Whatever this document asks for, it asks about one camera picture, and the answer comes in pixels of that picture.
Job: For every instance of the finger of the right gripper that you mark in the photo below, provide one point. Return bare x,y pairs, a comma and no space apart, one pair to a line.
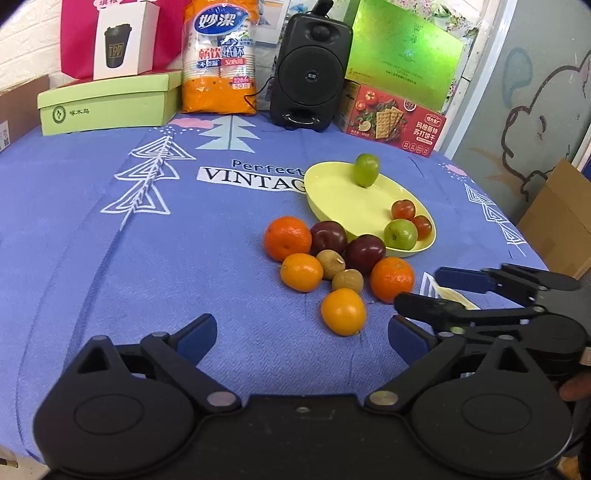
443,311
518,283

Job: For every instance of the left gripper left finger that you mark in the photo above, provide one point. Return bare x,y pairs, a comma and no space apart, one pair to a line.
178,355

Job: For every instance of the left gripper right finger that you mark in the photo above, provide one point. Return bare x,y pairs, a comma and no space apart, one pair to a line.
429,357

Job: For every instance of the large orange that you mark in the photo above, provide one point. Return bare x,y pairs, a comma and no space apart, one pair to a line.
285,236
390,277

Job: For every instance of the small orange bottom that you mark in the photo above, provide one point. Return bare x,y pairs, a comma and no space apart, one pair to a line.
344,312

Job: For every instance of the small orange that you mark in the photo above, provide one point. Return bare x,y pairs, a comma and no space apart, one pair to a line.
344,312
301,272

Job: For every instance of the red small apple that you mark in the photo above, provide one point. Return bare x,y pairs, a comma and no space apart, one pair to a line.
403,209
424,226

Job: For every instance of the brown kiwi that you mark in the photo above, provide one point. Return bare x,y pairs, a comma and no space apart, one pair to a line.
349,279
332,263

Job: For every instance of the green fruit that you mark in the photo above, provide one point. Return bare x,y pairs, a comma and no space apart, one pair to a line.
401,234
366,169

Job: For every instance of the dark plum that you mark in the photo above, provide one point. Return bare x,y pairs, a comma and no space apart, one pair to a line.
364,253
328,235

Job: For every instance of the person's right hand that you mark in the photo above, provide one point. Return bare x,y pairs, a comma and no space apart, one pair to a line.
577,388

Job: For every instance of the cardboard box on floor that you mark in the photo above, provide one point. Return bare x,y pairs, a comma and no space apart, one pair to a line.
557,224

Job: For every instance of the blue patterned tablecloth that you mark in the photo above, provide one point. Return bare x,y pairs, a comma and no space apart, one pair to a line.
125,232

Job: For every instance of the yellow plastic plate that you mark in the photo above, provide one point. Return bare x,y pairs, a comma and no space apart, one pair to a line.
333,195

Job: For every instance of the red cracker box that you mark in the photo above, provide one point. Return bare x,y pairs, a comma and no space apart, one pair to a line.
372,114

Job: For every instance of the light green shoe box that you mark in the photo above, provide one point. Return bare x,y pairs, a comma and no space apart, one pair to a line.
146,100

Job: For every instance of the large green gift box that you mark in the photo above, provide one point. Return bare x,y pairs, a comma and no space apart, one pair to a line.
398,52

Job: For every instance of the brown cardboard box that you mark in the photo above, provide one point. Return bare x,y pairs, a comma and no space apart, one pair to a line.
18,109

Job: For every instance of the black speaker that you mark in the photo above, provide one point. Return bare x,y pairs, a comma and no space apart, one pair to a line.
310,70

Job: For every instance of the orange paper cup package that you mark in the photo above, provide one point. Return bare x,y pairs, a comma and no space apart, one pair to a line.
218,68

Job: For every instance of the white coffee cup box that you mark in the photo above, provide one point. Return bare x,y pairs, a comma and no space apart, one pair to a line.
125,39

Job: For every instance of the pink paper bag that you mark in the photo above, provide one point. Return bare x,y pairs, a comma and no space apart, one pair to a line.
78,26

